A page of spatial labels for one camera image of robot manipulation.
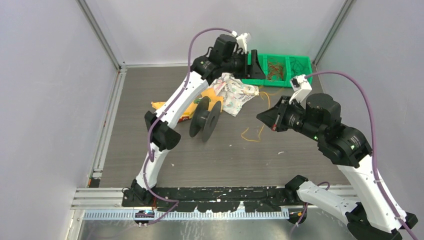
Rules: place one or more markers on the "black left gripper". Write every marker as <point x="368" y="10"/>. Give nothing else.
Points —
<point x="254" y="71"/>

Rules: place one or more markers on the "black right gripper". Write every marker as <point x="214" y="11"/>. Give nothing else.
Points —
<point x="274" y="117"/>

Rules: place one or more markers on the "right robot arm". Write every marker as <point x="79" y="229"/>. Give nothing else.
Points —
<point x="369" y="218"/>

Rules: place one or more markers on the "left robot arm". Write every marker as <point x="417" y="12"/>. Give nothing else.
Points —
<point x="228" y="55"/>

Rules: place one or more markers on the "green three-compartment bin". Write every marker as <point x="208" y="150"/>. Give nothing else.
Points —
<point x="280" y="69"/>

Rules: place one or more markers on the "white patterned cloth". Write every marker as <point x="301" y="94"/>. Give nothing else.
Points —
<point x="235" y="93"/>

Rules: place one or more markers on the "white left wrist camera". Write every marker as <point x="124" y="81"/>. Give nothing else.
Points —
<point x="242" y="40"/>

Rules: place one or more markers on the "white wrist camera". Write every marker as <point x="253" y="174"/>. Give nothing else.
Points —
<point x="301" y="88"/>
<point x="242" y="40"/>

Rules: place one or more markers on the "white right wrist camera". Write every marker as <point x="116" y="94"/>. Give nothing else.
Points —
<point x="301" y="88"/>

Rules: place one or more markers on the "black cable spool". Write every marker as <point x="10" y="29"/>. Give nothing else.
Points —
<point x="205" y="120"/>

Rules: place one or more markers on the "slotted aluminium rail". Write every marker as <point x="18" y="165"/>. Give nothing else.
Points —
<point x="150" y="215"/>

